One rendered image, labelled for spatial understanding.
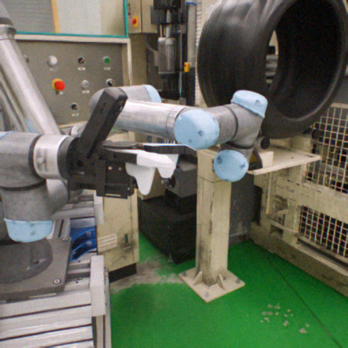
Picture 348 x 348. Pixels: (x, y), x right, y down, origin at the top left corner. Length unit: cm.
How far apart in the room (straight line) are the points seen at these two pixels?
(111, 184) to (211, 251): 136
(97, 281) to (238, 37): 83
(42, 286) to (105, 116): 46
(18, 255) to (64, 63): 99
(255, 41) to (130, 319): 134
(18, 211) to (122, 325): 123
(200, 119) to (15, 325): 66
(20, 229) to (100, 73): 115
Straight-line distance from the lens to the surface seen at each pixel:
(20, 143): 62
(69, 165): 58
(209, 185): 170
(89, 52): 170
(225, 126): 68
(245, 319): 185
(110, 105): 53
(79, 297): 93
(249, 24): 120
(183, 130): 65
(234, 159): 76
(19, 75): 76
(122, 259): 199
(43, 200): 66
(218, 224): 181
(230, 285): 201
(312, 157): 154
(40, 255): 91
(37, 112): 75
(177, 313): 184
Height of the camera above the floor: 121
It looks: 19 degrees down
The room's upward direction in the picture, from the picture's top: straight up
